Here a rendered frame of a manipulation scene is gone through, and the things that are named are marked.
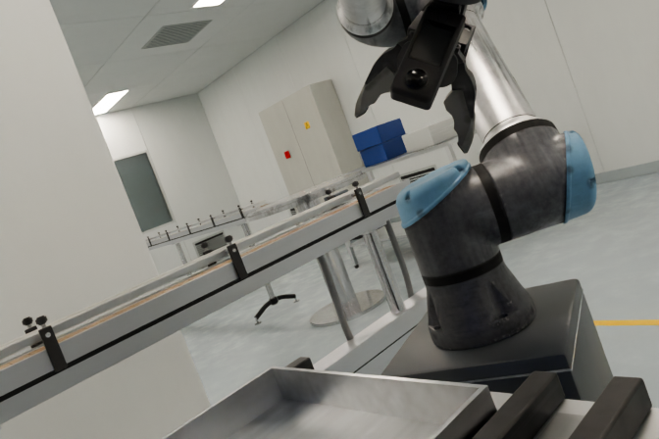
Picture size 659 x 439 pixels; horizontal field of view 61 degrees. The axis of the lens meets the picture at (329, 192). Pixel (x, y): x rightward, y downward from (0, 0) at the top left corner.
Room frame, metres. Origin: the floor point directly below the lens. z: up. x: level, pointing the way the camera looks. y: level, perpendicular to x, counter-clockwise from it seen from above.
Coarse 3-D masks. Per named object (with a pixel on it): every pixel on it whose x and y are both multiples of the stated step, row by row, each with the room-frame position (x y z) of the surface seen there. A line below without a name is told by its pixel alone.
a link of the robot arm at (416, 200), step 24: (456, 168) 0.75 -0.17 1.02; (480, 168) 0.76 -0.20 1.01; (408, 192) 0.76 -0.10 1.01; (432, 192) 0.73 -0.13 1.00; (456, 192) 0.73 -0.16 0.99; (480, 192) 0.73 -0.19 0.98; (408, 216) 0.76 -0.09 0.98; (432, 216) 0.74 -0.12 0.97; (456, 216) 0.73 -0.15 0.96; (480, 216) 0.73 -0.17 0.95; (504, 216) 0.73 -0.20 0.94; (432, 240) 0.74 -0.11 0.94; (456, 240) 0.73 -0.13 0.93; (480, 240) 0.74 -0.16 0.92; (504, 240) 0.75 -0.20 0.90; (432, 264) 0.75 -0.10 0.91; (456, 264) 0.73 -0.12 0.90; (480, 264) 0.73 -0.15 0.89
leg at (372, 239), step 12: (372, 228) 1.75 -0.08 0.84; (372, 240) 1.77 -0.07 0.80; (372, 252) 1.78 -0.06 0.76; (384, 252) 1.79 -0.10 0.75; (384, 264) 1.77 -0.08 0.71; (384, 276) 1.77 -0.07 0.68; (384, 288) 1.78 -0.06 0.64; (396, 288) 1.78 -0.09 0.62; (396, 300) 1.77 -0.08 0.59; (396, 312) 1.77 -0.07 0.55
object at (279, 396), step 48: (288, 384) 0.53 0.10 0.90; (336, 384) 0.47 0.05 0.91; (384, 384) 0.43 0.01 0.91; (432, 384) 0.39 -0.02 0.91; (480, 384) 0.36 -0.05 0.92; (192, 432) 0.49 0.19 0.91; (240, 432) 0.51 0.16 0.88; (288, 432) 0.47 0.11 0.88; (336, 432) 0.44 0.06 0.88; (384, 432) 0.41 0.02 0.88; (432, 432) 0.39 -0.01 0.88
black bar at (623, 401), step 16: (608, 384) 0.33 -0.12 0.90; (624, 384) 0.33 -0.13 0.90; (640, 384) 0.32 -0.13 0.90; (608, 400) 0.32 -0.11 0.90; (624, 400) 0.31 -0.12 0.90; (640, 400) 0.32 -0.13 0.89; (592, 416) 0.31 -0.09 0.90; (608, 416) 0.30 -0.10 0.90; (624, 416) 0.31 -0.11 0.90; (640, 416) 0.32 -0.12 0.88; (576, 432) 0.30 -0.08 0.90; (592, 432) 0.29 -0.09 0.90; (608, 432) 0.29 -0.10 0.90; (624, 432) 0.30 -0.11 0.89
